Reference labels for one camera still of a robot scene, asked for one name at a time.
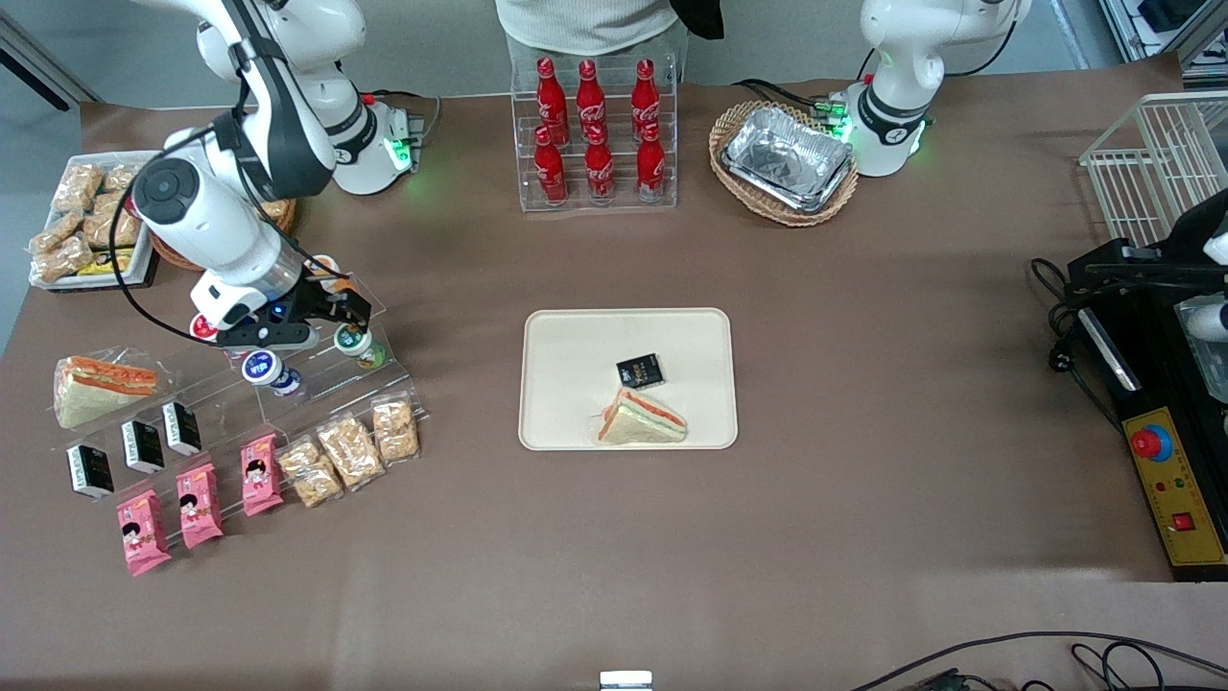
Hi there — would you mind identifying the black fabric item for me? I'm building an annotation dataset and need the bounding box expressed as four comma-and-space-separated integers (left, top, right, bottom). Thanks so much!
669, 0, 725, 41

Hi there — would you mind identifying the orange lid gum bottle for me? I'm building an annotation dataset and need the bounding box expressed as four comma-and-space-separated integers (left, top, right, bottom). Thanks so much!
309, 254, 358, 294

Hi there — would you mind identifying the white wire basket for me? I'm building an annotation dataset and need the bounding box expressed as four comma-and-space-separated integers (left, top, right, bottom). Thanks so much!
1079, 91, 1228, 250

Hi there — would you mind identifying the wrapped triangle sandwich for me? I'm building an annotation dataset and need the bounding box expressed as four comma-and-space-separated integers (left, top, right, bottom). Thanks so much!
53, 353, 159, 430
597, 387, 689, 446

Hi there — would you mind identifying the red lid gum bottle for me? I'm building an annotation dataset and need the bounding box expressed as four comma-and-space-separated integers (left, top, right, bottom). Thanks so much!
189, 313, 256, 361

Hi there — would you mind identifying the green lid gum bottle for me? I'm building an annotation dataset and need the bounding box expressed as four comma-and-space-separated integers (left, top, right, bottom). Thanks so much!
333, 322, 390, 370

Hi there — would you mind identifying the black power cable with plug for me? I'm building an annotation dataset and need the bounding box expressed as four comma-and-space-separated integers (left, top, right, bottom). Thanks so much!
1029, 257, 1123, 433

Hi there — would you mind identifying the red cola bottle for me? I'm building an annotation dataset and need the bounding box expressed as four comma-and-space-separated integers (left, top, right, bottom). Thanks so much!
636, 122, 667, 203
535, 56, 569, 135
533, 125, 569, 205
630, 58, 663, 131
584, 123, 615, 203
577, 60, 607, 133

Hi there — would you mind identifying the black sealing machine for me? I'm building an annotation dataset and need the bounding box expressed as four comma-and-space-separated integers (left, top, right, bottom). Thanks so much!
1068, 240, 1228, 583

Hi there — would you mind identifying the cream plastic serving tray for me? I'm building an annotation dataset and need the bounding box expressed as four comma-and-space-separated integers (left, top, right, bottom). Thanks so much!
518, 308, 739, 451

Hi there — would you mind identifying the white rectangular bin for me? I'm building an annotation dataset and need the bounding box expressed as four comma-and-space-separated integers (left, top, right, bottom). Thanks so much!
29, 151, 162, 291

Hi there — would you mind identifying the clear acrylic step riser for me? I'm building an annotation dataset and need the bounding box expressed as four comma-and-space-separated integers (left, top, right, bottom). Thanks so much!
53, 345, 428, 543
187, 274, 415, 428

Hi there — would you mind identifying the round wicker basket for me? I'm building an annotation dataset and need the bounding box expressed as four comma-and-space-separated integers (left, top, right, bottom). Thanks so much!
149, 171, 298, 275
709, 100, 861, 227

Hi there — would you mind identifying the clear rice cracker pack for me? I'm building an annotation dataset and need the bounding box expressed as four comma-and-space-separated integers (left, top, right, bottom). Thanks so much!
278, 437, 344, 508
370, 395, 423, 466
317, 415, 387, 492

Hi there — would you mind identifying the person in white shirt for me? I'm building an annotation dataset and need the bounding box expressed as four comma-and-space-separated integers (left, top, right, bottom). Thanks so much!
494, 0, 680, 57

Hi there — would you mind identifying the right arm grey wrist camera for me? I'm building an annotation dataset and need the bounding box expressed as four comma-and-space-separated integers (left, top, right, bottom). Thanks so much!
190, 280, 274, 333

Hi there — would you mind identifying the black floor cable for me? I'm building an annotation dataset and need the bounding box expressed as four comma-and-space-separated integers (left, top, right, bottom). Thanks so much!
1070, 641, 1195, 691
849, 631, 1228, 691

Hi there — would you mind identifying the aluminium frame shelf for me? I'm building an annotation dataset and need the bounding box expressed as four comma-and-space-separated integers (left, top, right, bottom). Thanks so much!
1098, 0, 1228, 89

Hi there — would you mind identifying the aluminium foil tray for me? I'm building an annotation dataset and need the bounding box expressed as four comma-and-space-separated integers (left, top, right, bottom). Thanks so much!
721, 106, 855, 214

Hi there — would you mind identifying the black tissue pack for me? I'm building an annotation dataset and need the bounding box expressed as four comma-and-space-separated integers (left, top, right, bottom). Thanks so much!
66, 443, 115, 501
121, 420, 166, 475
616, 353, 667, 389
161, 401, 203, 457

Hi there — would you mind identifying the clear plastic container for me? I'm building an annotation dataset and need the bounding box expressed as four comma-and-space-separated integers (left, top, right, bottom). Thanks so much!
1175, 296, 1228, 404

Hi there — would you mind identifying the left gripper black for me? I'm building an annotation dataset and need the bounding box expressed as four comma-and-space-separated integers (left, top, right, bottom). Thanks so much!
1084, 186, 1228, 291

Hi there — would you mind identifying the dark diagonal bar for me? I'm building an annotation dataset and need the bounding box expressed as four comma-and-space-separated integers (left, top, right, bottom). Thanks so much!
0, 12, 102, 111

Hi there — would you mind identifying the blue lid gum bottle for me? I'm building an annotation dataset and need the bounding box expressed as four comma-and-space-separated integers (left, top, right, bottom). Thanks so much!
241, 349, 303, 397

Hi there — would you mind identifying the pink snack packet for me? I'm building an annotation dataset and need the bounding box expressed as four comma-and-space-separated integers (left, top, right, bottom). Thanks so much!
240, 434, 286, 517
116, 490, 173, 577
176, 465, 224, 550

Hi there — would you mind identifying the clear acrylic bottle rack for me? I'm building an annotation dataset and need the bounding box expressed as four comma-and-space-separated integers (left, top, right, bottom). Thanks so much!
511, 53, 679, 213

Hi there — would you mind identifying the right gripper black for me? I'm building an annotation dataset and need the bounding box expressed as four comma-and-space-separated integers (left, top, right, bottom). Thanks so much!
213, 272, 373, 349

